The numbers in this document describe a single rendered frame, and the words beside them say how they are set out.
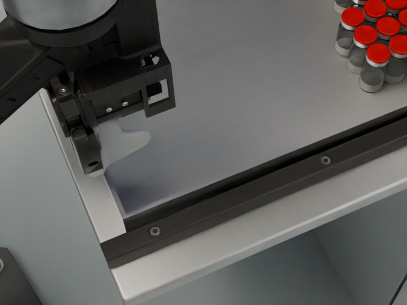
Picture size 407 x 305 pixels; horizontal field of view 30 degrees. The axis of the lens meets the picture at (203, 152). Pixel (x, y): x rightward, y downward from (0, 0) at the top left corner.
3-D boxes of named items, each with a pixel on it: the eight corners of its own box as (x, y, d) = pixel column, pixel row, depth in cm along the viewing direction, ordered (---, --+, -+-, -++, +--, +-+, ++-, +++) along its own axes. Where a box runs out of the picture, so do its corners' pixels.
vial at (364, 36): (363, 52, 71) (370, 20, 67) (374, 69, 70) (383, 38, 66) (341, 60, 70) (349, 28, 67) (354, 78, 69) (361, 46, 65)
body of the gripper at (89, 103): (178, 115, 54) (166, 3, 44) (65, 159, 53) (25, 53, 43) (139, 40, 58) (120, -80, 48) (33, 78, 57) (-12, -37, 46)
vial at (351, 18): (350, 36, 72) (358, 3, 68) (362, 52, 71) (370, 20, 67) (330, 43, 72) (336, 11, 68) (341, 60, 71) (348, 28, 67)
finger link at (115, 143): (162, 177, 62) (152, 116, 54) (94, 204, 61) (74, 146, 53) (148, 147, 64) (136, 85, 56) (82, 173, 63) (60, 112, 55)
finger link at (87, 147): (110, 183, 57) (92, 120, 49) (91, 190, 57) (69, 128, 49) (89, 134, 59) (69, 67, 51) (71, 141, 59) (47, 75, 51)
